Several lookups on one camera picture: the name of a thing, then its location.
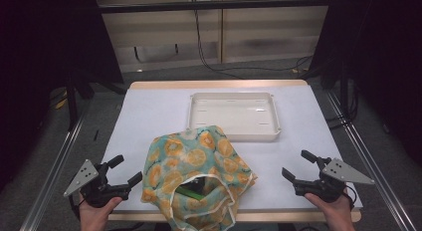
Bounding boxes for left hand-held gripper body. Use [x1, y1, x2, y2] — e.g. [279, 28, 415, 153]
[63, 158, 132, 209]

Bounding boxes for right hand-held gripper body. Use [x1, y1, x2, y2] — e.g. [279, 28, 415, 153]
[293, 156, 376, 204]

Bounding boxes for black rectangular box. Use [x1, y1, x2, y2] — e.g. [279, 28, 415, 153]
[181, 176, 207, 192]

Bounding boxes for orange slice print cloth bag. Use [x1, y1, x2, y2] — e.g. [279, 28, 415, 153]
[140, 124, 259, 231]

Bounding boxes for white plastic tray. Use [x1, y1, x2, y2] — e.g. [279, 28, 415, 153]
[185, 92, 283, 142]

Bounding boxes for person's left hand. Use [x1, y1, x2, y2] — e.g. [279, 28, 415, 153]
[78, 194, 123, 231]

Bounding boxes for person's right hand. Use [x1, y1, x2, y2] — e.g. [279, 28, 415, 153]
[304, 190, 356, 231]

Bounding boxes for dark curtain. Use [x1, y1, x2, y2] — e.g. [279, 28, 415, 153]
[0, 0, 124, 194]
[310, 0, 422, 167]

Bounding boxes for black horizontal bar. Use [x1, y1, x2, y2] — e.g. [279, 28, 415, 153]
[99, 0, 333, 15]

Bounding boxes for right hand-held gripper cable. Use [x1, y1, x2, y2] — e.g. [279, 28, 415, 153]
[344, 185, 358, 210]

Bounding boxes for hand-held gripper cable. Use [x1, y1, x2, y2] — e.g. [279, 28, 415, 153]
[344, 185, 358, 210]
[67, 193, 83, 223]

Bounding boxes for left hand-held gripper cable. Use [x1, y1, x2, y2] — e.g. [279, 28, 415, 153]
[67, 193, 83, 223]

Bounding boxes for aluminium floor rail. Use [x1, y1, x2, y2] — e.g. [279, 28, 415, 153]
[325, 91, 418, 231]
[19, 113, 88, 231]

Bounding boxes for black hanging cable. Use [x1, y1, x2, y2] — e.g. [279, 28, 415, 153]
[193, 10, 315, 74]

